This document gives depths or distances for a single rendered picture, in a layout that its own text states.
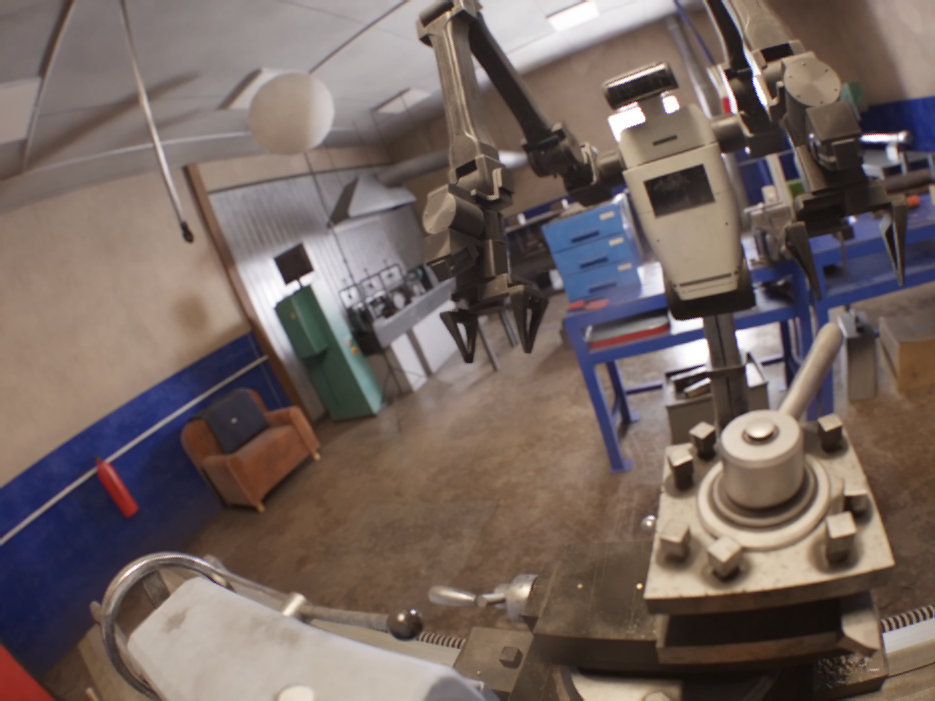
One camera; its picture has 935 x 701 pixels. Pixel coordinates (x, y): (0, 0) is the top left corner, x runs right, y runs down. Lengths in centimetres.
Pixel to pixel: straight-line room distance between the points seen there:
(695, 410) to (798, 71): 189
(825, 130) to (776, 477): 29
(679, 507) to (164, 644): 49
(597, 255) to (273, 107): 278
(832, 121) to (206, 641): 71
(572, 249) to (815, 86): 168
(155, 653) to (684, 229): 109
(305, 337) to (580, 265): 299
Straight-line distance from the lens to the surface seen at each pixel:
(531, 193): 736
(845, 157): 42
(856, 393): 249
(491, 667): 63
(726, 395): 117
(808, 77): 47
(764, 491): 30
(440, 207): 56
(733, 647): 36
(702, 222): 97
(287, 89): 379
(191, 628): 49
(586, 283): 204
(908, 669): 62
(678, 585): 30
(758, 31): 59
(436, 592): 49
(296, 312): 430
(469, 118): 68
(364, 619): 47
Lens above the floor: 138
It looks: 15 degrees down
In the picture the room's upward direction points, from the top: 23 degrees counter-clockwise
